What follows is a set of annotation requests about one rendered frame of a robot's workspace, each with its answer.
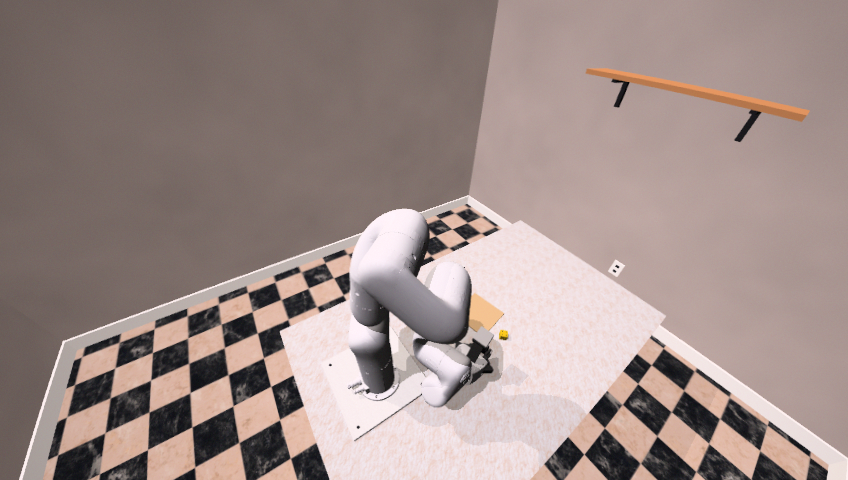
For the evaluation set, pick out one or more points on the tan flat mat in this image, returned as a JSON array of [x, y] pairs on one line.
[[482, 313]]

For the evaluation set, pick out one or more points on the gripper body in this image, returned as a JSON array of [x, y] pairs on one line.
[[477, 368]]

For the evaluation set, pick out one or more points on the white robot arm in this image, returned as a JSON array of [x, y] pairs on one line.
[[388, 273]]

